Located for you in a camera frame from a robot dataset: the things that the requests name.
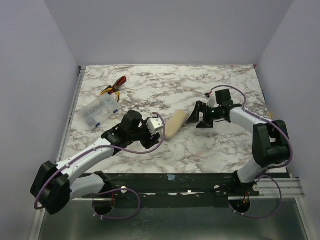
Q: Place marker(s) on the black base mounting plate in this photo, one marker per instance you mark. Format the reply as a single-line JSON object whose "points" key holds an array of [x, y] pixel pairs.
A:
{"points": [[183, 190]]}

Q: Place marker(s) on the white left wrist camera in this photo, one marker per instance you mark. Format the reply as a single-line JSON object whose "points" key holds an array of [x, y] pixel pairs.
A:
{"points": [[154, 124]]}

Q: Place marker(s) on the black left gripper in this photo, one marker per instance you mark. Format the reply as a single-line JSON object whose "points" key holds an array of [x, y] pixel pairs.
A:
{"points": [[149, 141]]}

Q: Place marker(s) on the clear plastic screw box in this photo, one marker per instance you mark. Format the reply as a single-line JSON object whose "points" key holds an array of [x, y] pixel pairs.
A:
{"points": [[99, 110]]}

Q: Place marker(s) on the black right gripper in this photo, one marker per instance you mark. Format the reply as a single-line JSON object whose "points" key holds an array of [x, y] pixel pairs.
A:
{"points": [[206, 116]]}

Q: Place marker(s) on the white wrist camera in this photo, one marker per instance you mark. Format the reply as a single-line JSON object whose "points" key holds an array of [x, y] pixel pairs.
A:
{"points": [[211, 100], [154, 124]]}

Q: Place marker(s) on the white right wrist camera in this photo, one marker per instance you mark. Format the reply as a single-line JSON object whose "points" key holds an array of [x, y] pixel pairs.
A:
{"points": [[211, 100]]}

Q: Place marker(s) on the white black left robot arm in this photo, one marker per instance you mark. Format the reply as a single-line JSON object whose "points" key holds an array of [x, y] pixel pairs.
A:
{"points": [[56, 184]]}

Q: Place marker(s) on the beige zippered umbrella case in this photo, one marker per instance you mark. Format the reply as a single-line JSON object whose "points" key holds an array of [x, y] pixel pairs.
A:
{"points": [[174, 124]]}

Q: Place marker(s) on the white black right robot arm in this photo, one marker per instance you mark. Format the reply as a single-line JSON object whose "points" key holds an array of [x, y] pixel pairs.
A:
{"points": [[271, 146]]}

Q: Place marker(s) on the red yellow pliers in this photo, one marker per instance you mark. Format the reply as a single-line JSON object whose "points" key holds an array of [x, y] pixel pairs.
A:
{"points": [[115, 88]]}

